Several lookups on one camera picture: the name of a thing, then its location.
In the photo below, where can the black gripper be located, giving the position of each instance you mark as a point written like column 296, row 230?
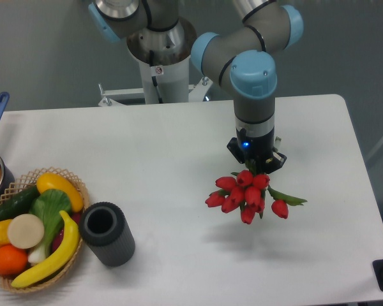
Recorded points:
column 255, row 142

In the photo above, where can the red tulip bouquet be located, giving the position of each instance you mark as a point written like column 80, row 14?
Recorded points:
column 246, row 191

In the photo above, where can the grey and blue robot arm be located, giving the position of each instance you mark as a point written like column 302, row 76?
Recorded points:
column 241, row 63

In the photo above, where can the dark grey ribbed vase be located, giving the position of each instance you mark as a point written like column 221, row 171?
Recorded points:
column 104, row 228

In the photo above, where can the dark red fruit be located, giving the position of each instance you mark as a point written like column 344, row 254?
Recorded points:
column 59, row 238

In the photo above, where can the yellow squash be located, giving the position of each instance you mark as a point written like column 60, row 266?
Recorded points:
column 50, row 180

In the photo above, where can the green bok choy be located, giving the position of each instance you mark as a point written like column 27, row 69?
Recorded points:
column 47, row 207

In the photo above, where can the yellow banana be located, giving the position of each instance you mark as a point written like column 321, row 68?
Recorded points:
column 56, row 260

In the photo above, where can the woven wicker basket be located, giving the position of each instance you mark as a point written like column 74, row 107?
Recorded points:
column 22, row 183

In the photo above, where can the green cucumber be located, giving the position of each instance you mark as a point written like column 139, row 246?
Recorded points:
column 19, row 203

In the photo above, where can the round beige slice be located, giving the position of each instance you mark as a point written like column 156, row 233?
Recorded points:
column 25, row 231

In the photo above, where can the orange fruit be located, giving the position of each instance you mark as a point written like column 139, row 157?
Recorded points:
column 13, row 260

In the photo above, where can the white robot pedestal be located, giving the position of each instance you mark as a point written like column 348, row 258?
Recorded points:
column 164, row 64

